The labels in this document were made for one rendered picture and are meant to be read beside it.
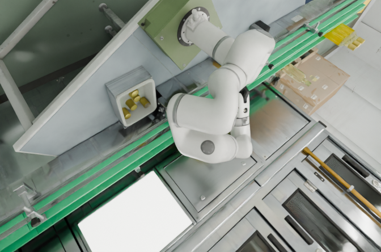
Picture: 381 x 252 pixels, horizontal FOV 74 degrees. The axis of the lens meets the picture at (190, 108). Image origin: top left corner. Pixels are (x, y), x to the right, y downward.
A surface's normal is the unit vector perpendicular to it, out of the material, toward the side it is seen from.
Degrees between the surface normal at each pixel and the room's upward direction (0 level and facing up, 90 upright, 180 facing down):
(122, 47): 0
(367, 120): 90
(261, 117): 90
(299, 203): 90
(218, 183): 91
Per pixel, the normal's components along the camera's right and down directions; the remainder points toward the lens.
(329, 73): 0.15, -0.45
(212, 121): -0.41, 0.21
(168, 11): -0.33, -0.26
